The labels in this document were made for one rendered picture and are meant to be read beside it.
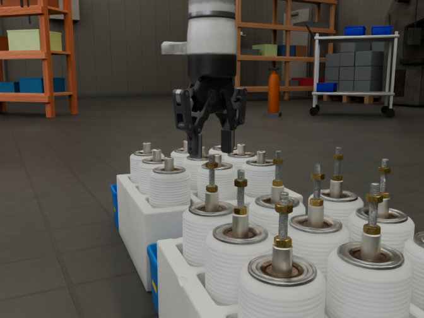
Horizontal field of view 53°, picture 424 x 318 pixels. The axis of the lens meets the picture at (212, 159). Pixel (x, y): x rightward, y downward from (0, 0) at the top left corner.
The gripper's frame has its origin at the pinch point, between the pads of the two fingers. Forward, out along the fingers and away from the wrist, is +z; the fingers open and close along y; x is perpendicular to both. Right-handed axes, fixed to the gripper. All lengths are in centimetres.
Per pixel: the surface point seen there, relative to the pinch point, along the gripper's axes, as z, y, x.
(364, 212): 9.9, 15.4, -18.3
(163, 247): 17.3, -5.0, 6.7
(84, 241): 35, 8, 61
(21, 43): -50, 149, 477
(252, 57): -50, 606, 517
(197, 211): 9.9, -3.0, 0.1
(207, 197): 8.0, -1.1, -0.2
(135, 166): 13, 18, 49
